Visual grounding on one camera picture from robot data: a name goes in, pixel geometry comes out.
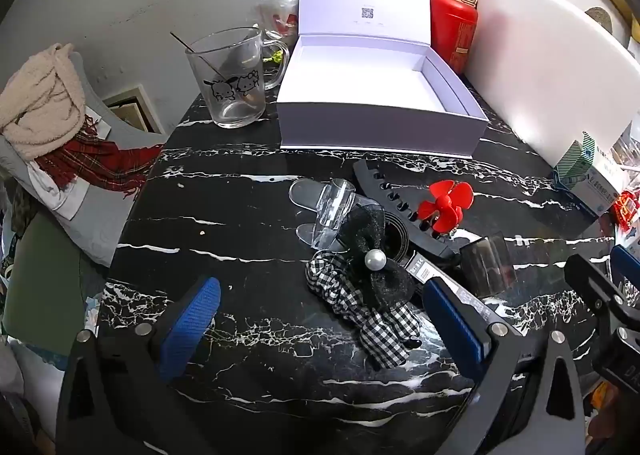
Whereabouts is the white foam board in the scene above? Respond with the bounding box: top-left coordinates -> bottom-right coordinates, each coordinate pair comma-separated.
462,0 -> 636,170

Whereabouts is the green cushion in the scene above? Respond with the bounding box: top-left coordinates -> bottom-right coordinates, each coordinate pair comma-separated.
0,210 -> 108,358

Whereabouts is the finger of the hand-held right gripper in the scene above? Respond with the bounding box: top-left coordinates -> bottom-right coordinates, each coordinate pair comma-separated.
565,254 -> 640,332
611,244 -> 640,282

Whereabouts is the green white medicine box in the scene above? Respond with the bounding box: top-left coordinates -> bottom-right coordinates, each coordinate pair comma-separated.
552,132 -> 631,218

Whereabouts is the thin stirring stick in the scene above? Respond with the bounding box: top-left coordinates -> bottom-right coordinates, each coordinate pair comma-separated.
169,31 -> 258,104

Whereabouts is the round woven wall disc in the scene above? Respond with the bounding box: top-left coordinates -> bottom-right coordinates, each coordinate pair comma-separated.
585,7 -> 615,33

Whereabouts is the wooden frame against wall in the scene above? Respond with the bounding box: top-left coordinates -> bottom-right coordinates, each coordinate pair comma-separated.
102,84 -> 166,136

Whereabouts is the plastic-wrapped white cup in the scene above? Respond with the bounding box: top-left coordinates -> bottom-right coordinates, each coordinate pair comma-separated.
256,0 -> 301,48

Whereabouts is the black flat pack white label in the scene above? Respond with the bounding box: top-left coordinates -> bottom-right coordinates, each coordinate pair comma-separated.
402,255 -> 507,331

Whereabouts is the black bow hair clip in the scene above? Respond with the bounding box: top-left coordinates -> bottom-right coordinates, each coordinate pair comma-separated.
337,207 -> 416,308

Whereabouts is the white gift box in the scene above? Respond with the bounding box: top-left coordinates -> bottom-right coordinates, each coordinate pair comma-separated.
275,0 -> 490,157

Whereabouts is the smoky square hair clip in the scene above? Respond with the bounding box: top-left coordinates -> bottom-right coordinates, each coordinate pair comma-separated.
460,232 -> 517,298

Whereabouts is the red plaid scarf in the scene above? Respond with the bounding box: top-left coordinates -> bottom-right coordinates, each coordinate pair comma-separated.
34,115 -> 166,200

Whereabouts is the small red packet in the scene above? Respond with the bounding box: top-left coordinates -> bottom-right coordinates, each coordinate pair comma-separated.
614,190 -> 640,226

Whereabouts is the glass mug with cartoon print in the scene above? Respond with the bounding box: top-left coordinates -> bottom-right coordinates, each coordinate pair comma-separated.
185,27 -> 291,130

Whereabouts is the clear plastic hair claw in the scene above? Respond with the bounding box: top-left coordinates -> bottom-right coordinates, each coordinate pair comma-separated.
289,178 -> 383,253

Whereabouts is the checkered scrunchie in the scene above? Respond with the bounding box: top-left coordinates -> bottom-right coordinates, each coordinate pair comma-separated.
306,255 -> 421,370

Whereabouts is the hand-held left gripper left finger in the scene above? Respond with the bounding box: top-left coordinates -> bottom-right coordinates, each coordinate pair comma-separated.
56,276 -> 222,455

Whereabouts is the black hair tie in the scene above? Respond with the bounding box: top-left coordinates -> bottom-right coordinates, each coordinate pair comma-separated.
380,215 -> 416,266

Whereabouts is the red canister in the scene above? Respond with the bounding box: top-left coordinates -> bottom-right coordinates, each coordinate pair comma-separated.
430,0 -> 479,76

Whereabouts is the cream fleece cloth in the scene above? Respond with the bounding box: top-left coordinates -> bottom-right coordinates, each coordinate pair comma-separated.
0,42 -> 87,163

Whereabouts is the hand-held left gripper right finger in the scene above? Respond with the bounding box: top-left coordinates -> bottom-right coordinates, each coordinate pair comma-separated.
422,277 -> 587,455

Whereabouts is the red flower hair clip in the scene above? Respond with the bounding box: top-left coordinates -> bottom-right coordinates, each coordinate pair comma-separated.
417,180 -> 474,236

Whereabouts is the white cloth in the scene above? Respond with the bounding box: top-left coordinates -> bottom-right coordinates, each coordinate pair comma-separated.
27,105 -> 113,223

